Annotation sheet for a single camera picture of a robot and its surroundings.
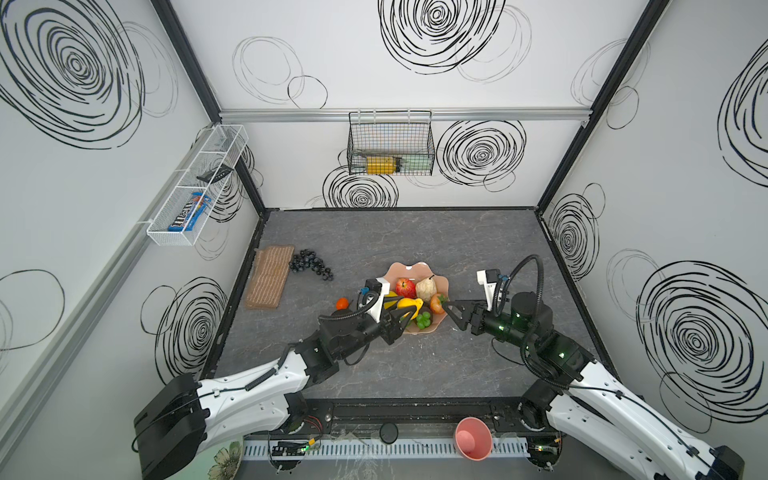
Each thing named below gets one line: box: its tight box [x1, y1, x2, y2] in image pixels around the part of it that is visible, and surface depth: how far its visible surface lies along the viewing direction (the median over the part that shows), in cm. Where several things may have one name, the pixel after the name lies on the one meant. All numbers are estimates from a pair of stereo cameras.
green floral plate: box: [173, 437, 244, 480], surface depth 68 cm
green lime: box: [416, 311, 431, 330], surface depth 83 cm
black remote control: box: [196, 164, 234, 183], surface depth 80 cm
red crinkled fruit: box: [395, 277, 417, 299], surface depth 93 cm
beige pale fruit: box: [416, 278, 437, 304], surface depth 91 cm
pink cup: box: [454, 417, 493, 462], surface depth 71 cm
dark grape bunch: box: [289, 249, 334, 281], surface depth 101 cm
